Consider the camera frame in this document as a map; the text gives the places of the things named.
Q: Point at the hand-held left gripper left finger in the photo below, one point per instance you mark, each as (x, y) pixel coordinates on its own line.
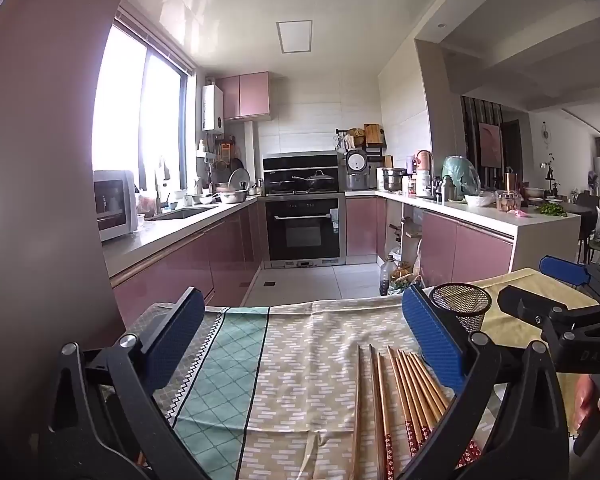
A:
(172, 340)

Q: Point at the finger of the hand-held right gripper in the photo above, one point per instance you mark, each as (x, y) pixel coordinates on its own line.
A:
(562, 269)
(525, 305)

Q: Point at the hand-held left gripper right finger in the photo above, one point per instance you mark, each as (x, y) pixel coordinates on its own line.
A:
(432, 340)

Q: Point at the black mesh holder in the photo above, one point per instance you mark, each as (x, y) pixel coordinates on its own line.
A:
(467, 317)

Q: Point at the bundle of wooden chopsticks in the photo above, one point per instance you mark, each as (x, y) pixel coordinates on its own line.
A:
(405, 385)

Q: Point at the person's right hand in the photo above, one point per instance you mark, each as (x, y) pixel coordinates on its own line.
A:
(584, 400)

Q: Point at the dark dining chair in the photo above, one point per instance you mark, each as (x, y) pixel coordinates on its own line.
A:
(586, 225)

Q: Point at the green vegetables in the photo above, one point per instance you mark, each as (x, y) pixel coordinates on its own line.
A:
(550, 209)

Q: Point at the pink peninsula counter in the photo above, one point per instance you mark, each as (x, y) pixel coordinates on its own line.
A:
(480, 260)

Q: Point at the plastic grocery bag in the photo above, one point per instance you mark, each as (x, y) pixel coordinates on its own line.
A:
(405, 280)

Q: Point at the oil bottle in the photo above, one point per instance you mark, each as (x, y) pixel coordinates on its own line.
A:
(387, 280)

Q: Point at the pink kitchen counter with sink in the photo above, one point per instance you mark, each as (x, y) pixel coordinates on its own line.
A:
(180, 265)

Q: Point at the white bowl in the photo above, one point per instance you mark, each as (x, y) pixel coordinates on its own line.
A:
(479, 201)

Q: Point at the kitchen sink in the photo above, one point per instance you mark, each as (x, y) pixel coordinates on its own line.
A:
(180, 214)

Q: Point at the patterned beige teal tablecloth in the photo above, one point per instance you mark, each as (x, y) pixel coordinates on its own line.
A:
(305, 360)

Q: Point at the white countertop oven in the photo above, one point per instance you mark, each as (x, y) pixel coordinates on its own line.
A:
(122, 210)

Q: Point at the steel flask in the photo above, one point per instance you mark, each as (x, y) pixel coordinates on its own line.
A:
(447, 189)

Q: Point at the green bag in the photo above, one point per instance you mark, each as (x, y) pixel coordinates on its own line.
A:
(457, 172)

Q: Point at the pink painting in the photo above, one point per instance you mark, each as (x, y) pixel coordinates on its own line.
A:
(490, 145)

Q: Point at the sink faucet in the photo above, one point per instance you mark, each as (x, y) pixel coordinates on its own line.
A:
(159, 190)

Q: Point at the steel basin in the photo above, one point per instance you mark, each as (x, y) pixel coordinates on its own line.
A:
(232, 196)

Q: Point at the steel pot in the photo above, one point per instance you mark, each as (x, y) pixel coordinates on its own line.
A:
(392, 180)

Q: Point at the black built-in oven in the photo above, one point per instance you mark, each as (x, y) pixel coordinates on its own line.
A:
(302, 230)

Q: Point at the round pot lid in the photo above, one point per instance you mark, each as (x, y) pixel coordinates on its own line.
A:
(239, 180)

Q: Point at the pink kettle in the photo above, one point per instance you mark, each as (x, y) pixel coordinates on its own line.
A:
(422, 160)

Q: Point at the white rice cooker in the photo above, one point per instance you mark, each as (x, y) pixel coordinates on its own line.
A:
(356, 162)

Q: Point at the black wok with lid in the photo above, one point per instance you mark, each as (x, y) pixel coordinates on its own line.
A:
(320, 180)

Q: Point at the kitchen window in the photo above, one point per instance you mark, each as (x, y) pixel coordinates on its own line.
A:
(125, 110)

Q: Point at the white water heater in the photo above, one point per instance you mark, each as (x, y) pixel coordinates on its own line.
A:
(212, 107)

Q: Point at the ceiling light panel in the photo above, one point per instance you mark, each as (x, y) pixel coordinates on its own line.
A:
(295, 36)

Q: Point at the wall rack with boards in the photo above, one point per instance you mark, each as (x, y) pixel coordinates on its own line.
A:
(372, 135)

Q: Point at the pink wall cabinet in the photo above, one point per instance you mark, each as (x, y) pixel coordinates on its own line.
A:
(250, 95)

